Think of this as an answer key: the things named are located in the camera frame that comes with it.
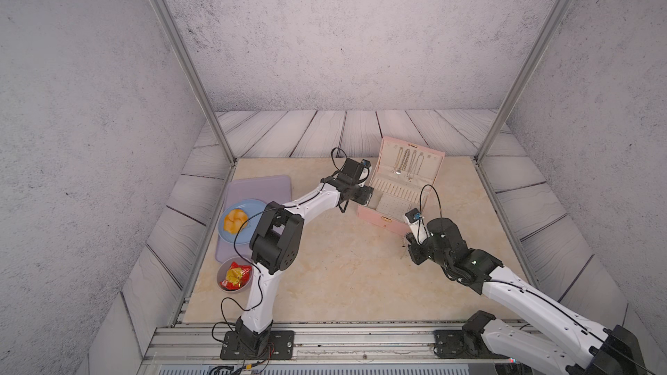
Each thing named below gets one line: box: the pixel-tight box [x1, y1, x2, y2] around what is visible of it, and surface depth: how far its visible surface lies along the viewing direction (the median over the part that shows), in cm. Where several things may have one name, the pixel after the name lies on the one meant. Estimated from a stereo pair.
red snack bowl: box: [216, 256, 255, 294], surface depth 83 cm
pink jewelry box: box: [356, 136, 447, 237], surface depth 100 cm
